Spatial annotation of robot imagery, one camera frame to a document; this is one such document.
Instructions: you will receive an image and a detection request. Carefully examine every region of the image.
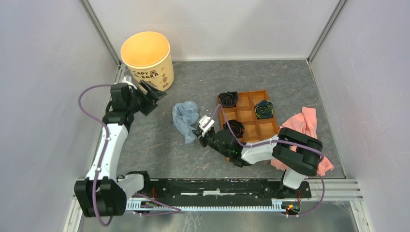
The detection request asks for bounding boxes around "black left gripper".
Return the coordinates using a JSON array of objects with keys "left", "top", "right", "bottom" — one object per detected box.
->
[{"left": 127, "top": 80, "right": 167, "bottom": 116}]

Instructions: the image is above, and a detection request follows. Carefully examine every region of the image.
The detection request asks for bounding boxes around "light blue plastic trash bag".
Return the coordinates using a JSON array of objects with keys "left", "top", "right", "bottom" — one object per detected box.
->
[{"left": 172, "top": 101, "right": 199, "bottom": 144}]

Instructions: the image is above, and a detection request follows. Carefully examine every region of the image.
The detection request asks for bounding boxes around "yellow capybara trash bin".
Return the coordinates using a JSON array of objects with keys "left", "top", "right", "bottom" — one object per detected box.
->
[{"left": 120, "top": 31, "right": 174, "bottom": 91}]

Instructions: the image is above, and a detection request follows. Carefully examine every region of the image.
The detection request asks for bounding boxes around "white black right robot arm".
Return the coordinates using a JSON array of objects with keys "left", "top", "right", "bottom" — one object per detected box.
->
[{"left": 193, "top": 128, "right": 324, "bottom": 198}]

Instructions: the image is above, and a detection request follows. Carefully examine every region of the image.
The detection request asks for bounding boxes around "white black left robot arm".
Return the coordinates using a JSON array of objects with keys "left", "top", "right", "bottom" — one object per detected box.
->
[{"left": 74, "top": 81, "right": 166, "bottom": 220}]

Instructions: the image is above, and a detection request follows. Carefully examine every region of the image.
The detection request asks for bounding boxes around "orange compartment tray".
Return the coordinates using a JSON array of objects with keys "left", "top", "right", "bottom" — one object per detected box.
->
[{"left": 216, "top": 89, "right": 280, "bottom": 162}]

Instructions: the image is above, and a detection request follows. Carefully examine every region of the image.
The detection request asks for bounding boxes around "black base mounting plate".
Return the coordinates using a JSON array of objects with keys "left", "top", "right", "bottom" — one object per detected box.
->
[{"left": 138, "top": 178, "right": 312, "bottom": 207}]

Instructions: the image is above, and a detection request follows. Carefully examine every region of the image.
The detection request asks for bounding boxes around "pink cloth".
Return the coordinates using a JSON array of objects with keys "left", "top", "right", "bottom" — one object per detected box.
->
[{"left": 270, "top": 107, "right": 334, "bottom": 176}]

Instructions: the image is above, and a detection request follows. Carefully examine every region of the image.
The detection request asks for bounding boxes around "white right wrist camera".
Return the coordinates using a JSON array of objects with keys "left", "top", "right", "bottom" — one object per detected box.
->
[{"left": 198, "top": 116, "right": 215, "bottom": 137}]

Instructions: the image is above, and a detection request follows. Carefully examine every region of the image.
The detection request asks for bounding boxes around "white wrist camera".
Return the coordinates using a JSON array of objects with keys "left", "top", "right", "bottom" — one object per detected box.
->
[
  {"left": 198, "top": 116, "right": 215, "bottom": 137},
  {"left": 122, "top": 75, "right": 137, "bottom": 89}
]

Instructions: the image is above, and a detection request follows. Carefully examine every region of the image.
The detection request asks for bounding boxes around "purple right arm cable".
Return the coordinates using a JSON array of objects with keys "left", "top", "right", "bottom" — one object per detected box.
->
[{"left": 205, "top": 103, "right": 326, "bottom": 218}]

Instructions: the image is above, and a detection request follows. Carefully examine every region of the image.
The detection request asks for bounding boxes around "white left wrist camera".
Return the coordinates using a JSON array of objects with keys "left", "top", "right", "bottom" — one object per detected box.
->
[{"left": 122, "top": 75, "right": 137, "bottom": 89}]

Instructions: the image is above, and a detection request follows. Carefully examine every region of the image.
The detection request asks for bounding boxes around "white slotted cable duct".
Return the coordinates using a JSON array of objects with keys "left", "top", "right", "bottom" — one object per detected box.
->
[{"left": 125, "top": 198, "right": 285, "bottom": 213}]

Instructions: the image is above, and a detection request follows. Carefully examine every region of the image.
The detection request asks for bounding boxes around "aluminium frame rail front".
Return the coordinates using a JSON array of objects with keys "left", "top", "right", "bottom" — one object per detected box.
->
[{"left": 74, "top": 178, "right": 363, "bottom": 202}]

